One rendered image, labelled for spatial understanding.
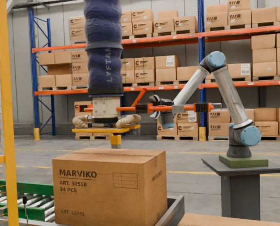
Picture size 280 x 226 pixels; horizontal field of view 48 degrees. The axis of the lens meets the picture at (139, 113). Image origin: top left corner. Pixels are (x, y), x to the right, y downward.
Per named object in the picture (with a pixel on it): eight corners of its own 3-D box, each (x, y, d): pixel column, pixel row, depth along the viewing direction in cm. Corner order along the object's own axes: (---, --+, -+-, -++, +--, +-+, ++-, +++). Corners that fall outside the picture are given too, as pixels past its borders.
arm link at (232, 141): (244, 142, 258) (243, 121, 258) (252, 145, 241) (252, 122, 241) (226, 143, 257) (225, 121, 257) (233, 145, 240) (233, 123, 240)
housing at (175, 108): (171, 113, 177) (171, 105, 177) (174, 112, 184) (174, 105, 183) (183, 113, 175) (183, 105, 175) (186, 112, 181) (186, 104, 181)
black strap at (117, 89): (80, 94, 189) (80, 88, 188) (99, 94, 210) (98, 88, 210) (114, 93, 181) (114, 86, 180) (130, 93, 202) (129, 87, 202)
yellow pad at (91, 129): (71, 132, 189) (71, 123, 189) (80, 130, 198) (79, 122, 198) (122, 132, 177) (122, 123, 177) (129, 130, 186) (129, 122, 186)
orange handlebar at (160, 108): (67, 113, 202) (67, 107, 202) (91, 110, 231) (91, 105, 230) (213, 110, 169) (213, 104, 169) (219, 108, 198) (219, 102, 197)
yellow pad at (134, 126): (87, 128, 207) (87, 121, 206) (94, 127, 216) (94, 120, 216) (135, 129, 195) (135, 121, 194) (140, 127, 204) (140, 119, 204)
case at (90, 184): (54, 223, 191) (51, 158, 189) (88, 202, 228) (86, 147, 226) (147, 236, 169) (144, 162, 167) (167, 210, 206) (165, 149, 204)
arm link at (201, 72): (206, 53, 249) (154, 120, 248) (211, 50, 236) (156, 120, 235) (217, 62, 250) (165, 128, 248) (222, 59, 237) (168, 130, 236)
